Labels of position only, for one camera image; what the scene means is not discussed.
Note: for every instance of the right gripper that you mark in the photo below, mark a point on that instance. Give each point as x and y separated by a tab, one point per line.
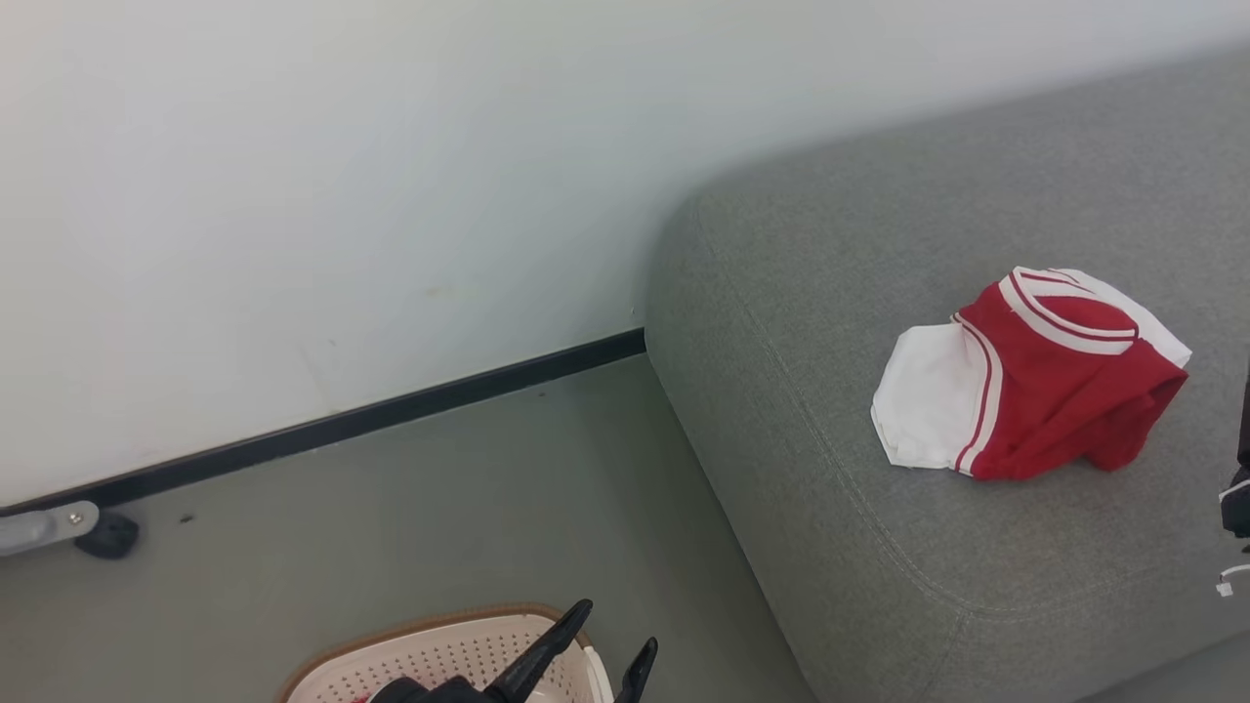
1242	498

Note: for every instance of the black skirting strip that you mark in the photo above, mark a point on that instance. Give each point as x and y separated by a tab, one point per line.
342	425

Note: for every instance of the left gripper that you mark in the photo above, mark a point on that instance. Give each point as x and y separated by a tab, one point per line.
430	693

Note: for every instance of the grey fabric sofa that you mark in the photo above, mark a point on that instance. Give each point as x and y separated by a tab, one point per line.
879	547

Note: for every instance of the black rubber foot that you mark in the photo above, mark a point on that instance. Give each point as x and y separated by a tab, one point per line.
109	537

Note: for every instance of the grey metal frame bracket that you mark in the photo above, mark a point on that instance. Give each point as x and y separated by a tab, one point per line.
44	527

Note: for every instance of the red shorts with white lining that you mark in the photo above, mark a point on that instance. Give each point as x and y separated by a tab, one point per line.
1055	391

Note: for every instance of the white perforated laundry basket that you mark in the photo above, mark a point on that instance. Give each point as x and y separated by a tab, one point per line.
439	649

